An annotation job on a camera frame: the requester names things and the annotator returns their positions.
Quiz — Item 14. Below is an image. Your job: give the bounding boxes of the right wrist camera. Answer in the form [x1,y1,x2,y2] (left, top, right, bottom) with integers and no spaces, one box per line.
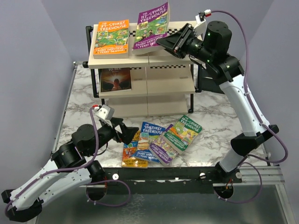
[193,9,212,37]

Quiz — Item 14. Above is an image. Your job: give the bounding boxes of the purple 117-Storey Treehouse book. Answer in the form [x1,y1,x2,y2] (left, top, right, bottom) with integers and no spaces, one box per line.
[132,2,170,55]

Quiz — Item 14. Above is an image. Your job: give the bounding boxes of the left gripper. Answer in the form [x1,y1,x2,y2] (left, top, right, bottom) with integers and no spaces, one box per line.
[87,117,139,156]

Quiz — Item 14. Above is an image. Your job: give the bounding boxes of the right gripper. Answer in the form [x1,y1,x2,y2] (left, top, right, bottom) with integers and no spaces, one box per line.
[157,23,214,64]

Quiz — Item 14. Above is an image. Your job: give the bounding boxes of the black box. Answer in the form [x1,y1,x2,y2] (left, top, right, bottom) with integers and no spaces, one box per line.
[197,66,224,94]

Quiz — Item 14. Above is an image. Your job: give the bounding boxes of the orange 39-Storey Treehouse book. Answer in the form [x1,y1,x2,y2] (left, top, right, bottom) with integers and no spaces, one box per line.
[93,19,129,59]

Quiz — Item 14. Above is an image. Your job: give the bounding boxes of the dark Three Days To See book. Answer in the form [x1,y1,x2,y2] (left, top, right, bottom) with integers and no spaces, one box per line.
[100,68,132,92]

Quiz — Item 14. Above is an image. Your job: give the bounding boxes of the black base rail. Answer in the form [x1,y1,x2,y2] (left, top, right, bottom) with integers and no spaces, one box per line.
[105,167,242,194]

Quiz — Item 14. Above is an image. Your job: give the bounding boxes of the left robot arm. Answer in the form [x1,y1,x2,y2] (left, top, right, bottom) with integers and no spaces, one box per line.
[1,118,138,223]

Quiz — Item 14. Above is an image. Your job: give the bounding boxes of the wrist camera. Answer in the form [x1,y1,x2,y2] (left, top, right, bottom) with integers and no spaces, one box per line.
[95,105,114,123]
[193,9,212,37]

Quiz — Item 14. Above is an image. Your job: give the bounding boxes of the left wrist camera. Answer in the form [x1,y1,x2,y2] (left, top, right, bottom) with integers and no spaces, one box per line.
[95,105,114,123]

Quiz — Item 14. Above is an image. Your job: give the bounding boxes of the beige three-tier shelf rack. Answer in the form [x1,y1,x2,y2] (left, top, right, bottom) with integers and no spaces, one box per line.
[83,24,199,118]

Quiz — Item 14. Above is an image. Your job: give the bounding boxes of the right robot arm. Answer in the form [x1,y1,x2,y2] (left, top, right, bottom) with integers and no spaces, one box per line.
[156,21,279,182]

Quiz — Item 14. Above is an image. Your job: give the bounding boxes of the green 104-Storey Treehouse book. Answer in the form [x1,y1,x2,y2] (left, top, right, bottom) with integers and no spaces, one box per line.
[162,115,202,154]

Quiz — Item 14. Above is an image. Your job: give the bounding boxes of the lilac Treehouse book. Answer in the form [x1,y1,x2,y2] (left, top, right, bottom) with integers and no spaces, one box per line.
[149,124,178,166]

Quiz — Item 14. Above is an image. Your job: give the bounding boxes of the yellow 130-Storey Treehouse book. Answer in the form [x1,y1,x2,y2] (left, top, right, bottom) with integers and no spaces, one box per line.
[121,131,148,168]

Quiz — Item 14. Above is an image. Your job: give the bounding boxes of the blue 91-Storey Treehouse book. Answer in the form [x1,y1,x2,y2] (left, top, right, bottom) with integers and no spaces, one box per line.
[134,122,166,163]

